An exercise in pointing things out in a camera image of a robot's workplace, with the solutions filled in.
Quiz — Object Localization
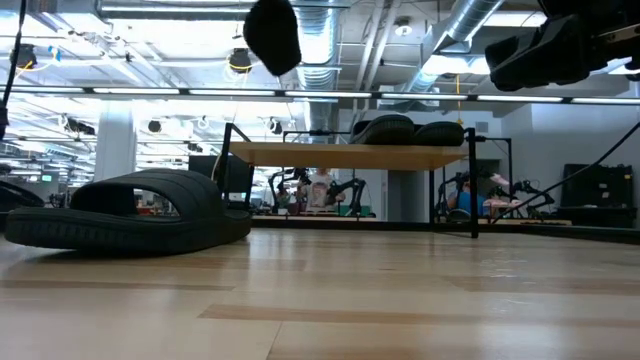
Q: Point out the overhead bar with light strips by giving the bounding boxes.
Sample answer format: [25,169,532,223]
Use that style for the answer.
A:
[0,85,640,106]

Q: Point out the thin black background frame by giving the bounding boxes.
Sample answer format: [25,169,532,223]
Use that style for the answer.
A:
[281,129,358,201]
[477,134,515,194]

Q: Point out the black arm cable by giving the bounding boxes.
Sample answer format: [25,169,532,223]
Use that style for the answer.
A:
[0,0,27,109]
[491,120,640,225]

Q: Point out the person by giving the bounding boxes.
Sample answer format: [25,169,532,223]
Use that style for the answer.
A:
[298,168,347,214]
[447,172,511,221]

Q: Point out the black background monitor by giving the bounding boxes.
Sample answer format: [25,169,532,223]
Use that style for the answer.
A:
[188,153,254,197]

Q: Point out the black aluminium table frame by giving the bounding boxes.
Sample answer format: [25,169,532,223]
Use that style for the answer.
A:
[252,213,640,246]

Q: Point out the wooden background table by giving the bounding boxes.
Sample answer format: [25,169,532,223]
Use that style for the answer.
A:
[251,213,377,223]

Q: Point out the wooden shelf black metal legs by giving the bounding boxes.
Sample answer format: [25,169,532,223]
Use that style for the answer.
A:
[218,122,481,240]

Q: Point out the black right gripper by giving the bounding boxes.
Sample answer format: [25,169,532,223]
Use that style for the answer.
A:
[484,0,640,92]

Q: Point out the yellow hanging cord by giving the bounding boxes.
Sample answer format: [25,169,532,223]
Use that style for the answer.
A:
[453,73,464,127]

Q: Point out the white pillar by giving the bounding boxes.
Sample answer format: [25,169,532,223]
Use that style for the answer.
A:
[94,99,138,179]

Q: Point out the dark rounded background object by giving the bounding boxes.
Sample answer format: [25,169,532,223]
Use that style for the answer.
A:
[0,179,45,232]

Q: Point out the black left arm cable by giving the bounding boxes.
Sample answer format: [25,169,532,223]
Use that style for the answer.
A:
[0,0,27,109]

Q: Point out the silver round ventilation duct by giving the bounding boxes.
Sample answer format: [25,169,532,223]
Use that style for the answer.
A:
[294,0,346,132]
[402,0,506,94]

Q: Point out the black reel with yellow cord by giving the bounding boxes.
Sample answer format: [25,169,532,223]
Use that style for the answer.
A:
[227,46,255,76]
[10,42,57,76]

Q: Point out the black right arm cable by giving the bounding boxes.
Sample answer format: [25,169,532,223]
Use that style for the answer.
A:
[491,120,640,225]

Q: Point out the black storage cabinet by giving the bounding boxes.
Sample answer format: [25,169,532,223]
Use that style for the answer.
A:
[558,162,639,230]

